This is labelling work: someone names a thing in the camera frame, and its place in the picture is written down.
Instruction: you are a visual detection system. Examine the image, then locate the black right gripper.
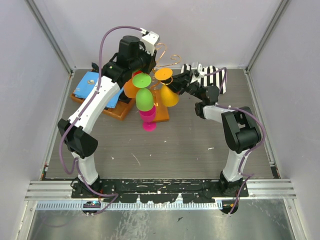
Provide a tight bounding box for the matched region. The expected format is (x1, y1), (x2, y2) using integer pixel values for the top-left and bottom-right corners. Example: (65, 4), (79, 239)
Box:
(160, 70), (204, 101)

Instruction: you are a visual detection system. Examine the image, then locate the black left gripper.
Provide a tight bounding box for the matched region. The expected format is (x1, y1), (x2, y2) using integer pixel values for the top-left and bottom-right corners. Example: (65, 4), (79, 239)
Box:
(130, 43), (158, 75)

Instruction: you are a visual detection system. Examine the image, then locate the red plastic wine glass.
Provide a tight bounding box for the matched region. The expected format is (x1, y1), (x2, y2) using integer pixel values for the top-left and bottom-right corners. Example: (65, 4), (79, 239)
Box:
(131, 70), (143, 79)

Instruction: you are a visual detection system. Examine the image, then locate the yellow plastic wine glass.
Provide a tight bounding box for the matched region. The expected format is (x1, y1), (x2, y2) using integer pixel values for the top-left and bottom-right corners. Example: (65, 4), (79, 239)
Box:
(154, 68), (179, 107)

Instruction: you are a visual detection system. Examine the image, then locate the orange plastic wine glass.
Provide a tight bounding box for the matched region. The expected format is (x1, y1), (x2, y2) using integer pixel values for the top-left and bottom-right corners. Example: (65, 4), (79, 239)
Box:
(123, 78), (139, 99)

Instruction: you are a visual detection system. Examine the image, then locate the green plastic wine glass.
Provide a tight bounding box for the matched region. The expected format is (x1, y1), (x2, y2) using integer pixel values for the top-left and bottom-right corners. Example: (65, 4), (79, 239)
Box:
(132, 73), (154, 112)

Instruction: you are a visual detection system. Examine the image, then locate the gold wire glass rack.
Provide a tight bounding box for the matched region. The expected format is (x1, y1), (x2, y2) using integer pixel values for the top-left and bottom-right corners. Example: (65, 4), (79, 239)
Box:
(149, 43), (182, 123)

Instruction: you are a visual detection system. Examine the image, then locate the pink plastic wine glass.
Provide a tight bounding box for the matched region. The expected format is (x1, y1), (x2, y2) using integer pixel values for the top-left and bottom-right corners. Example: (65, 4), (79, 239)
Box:
(139, 106), (157, 132)

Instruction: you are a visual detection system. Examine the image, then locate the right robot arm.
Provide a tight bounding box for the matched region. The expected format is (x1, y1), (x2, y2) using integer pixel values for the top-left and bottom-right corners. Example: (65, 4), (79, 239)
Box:
(164, 67), (265, 197)

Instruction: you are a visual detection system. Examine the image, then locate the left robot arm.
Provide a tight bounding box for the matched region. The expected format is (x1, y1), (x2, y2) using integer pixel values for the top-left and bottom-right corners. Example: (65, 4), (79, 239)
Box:
(57, 31), (160, 198)

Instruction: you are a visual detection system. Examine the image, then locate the black white striped cloth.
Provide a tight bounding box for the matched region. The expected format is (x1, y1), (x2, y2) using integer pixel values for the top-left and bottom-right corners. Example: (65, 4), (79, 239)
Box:
(197, 65), (227, 94)

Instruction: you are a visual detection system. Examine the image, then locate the dark patterned cloth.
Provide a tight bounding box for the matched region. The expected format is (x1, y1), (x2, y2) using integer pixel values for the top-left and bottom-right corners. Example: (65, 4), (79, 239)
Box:
(91, 62), (103, 73)

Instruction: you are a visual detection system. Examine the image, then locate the wooden compartment tray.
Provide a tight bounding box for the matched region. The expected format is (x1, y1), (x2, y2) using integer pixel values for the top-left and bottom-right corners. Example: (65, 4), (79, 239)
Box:
(70, 90), (135, 121)

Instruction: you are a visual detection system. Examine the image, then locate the blue patterned cloth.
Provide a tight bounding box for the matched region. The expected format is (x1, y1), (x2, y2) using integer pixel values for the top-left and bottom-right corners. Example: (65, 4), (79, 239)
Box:
(73, 71), (124, 109)

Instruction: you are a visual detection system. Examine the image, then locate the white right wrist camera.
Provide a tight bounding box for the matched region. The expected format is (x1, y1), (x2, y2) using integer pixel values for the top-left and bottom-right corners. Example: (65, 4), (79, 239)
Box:
(190, 62), (205, 84)

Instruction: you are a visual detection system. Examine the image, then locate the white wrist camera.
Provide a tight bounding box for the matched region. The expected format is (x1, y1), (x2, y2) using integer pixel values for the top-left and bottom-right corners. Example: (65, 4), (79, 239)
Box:
(190, 62), (205, 84)
(140, 28), (160, 56)

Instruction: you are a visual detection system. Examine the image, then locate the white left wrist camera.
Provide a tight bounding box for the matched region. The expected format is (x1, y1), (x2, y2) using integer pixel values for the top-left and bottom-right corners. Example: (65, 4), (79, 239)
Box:
(140, 28), (160, 56)

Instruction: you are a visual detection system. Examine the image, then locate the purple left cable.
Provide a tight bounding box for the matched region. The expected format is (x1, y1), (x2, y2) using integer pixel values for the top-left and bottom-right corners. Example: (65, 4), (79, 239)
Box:
(58, 25), (145, 216)

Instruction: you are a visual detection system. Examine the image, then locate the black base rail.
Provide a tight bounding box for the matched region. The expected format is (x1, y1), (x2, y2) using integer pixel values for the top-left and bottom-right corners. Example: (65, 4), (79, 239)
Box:
(70, 178), (240, 204)

